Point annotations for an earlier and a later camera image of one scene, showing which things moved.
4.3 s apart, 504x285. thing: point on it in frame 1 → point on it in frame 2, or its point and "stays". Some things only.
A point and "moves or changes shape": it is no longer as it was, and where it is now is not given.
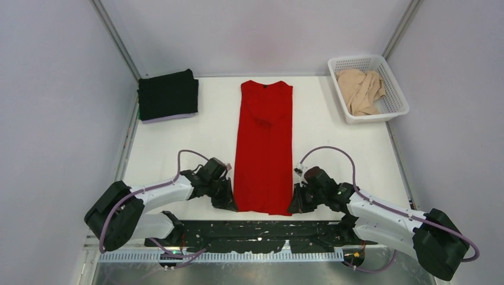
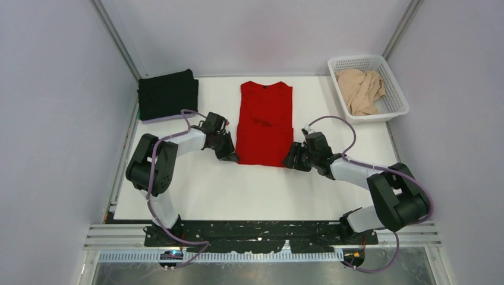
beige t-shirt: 361,90 stays
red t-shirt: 263,181 moves or changes shape
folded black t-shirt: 167,95 stays
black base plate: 247,236 stays
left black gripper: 227,200 → 229,154
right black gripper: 298,205 → 296,151
